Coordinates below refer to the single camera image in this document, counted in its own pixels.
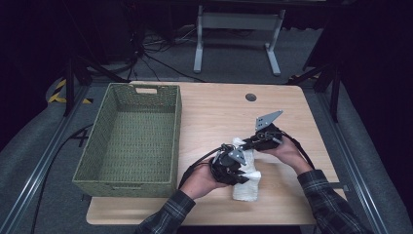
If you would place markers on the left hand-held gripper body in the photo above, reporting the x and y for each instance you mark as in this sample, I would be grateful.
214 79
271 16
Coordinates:
227 169

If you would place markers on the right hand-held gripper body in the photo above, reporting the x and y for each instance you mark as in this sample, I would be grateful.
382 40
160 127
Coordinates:
268 138

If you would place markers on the white towel with brown bears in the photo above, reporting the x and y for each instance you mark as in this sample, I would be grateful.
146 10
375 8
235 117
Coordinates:
246 191

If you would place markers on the green woven basket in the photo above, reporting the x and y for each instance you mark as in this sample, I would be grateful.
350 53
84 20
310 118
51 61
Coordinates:
136 139

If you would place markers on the person's right hand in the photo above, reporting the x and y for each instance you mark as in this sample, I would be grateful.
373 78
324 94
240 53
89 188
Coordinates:
289 154

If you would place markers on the person's left hand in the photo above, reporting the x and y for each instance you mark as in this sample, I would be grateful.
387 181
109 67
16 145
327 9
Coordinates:
199 182

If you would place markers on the grey round table grommet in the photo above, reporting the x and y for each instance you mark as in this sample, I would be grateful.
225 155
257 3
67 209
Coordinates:
251 97

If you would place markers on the black metal stand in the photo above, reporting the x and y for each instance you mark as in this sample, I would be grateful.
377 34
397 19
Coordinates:
335 94
69 87

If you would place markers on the yellow and black floor tape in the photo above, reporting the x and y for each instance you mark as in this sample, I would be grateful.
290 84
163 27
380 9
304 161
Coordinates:
56 96

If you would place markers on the grey table edge bracket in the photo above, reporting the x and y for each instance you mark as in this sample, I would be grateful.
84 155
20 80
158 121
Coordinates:
341 187

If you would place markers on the aluminium floor rail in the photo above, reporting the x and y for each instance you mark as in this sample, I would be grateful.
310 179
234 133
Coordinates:
35 177
354 162

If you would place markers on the grey metal desk frame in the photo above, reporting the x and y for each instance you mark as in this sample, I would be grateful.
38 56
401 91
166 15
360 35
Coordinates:
238 21

